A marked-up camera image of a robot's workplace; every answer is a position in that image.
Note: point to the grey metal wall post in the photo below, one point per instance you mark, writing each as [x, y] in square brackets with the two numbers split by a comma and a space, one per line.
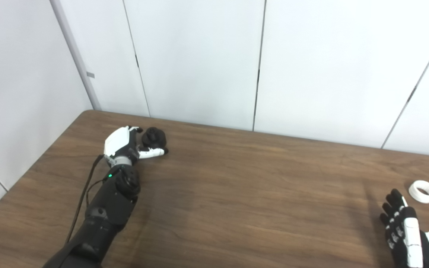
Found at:
[75, 56]

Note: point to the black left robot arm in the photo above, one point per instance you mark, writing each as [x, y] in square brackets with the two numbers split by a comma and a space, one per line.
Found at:
[106, 208]

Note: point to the round black plastic part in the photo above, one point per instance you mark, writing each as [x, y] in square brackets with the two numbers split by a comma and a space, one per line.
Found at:
[154, 137]

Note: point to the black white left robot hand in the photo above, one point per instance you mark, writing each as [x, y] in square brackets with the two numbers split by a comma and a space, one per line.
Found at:
[119, 141]

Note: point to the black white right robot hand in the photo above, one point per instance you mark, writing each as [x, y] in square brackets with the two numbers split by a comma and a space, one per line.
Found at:
[410, 234]

